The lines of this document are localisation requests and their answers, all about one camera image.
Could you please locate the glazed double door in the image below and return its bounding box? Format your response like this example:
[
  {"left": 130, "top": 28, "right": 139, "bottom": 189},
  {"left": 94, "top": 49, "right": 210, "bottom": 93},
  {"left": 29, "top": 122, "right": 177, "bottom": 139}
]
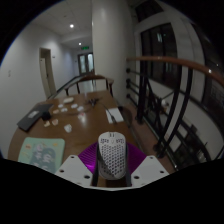
[{"left": 78, "top": 52, "right": 95, "bottom": 75}]

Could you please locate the dark tangled cable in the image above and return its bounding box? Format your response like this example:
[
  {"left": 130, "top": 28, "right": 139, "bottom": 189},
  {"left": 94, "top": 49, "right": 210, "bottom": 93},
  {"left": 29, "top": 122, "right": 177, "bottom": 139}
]
[{"left": 85, "top": 97, "right": 102, "bottom": 107}]

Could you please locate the black railing with wooden handrail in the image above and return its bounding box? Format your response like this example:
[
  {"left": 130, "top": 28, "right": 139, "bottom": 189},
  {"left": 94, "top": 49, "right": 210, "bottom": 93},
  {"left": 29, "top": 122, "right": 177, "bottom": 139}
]
[{"left": 125, "top": 55, "right": 224, "bottom": 172}]

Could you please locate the light green printed mouse pad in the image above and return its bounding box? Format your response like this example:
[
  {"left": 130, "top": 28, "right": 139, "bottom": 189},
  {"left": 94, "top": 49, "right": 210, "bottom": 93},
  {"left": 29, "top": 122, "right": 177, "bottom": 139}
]
[{"left": 17, "top": 136, "right": 66, "bottom": 175}]

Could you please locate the black pen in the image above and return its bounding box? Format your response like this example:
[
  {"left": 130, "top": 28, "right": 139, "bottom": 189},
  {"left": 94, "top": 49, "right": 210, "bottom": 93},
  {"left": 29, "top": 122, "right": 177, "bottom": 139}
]
[{"left": 103, "top": 105, "right": 118, "bottom": 125}]

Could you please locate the small black box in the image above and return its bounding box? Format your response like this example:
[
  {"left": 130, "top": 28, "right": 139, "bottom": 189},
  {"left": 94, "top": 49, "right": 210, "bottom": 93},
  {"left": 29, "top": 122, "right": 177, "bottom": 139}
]
[{"left": 40, "top": 111, "right": 52, "bottom": 122}]

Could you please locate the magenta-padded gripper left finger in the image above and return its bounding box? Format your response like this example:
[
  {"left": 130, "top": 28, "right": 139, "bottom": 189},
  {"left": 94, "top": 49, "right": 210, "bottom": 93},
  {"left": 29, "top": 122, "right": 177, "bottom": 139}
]
[{"left": 54, "top": 141, "right": 101, "bottom": 188}]

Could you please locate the dark framed window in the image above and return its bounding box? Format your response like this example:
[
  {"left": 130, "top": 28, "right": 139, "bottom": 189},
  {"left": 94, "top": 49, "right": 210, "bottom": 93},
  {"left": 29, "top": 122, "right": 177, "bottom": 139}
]
[{"left": 139, "top": 22, "right": 184, "bottom": 90}]

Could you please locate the wooden armchair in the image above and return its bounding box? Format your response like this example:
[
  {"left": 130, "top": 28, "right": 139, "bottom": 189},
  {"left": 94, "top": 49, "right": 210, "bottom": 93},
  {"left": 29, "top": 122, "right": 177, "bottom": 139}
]
[{"left": 63, "top": 74, "right": 115, "bottom": 98}]

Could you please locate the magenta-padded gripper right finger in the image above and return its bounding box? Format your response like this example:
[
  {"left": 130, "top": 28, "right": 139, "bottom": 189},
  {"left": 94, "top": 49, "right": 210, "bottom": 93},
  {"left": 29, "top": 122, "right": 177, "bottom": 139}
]
[{"left": 125, "top": 143, "right": 171, "bottom": 188}]

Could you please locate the black laptop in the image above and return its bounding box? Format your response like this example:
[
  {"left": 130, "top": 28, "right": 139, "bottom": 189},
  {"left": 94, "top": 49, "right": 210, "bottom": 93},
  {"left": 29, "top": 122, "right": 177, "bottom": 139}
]
[{"left": 16, "top": 103, "right": 54, "bottom": 132}]

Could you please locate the beige side door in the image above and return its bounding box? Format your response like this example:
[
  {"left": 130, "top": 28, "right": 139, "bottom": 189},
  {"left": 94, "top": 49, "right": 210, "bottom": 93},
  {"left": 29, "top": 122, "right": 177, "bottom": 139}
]
[{"left": 39, "top": 47, "right": 57, "bottom": 99}]

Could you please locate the small white crumpled object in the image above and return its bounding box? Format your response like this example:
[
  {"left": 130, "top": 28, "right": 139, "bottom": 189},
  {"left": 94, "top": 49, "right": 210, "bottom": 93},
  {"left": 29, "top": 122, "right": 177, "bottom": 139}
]
[{"left": 63, "top": 123, "right": 74, "bottom": 134}]

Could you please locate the white perforated computer mouse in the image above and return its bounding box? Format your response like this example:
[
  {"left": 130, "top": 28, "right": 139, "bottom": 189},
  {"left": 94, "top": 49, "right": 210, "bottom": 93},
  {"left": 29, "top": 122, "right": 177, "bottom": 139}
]
[{"left": 97, "top": 131, "right": 128, "bottom": 181}]

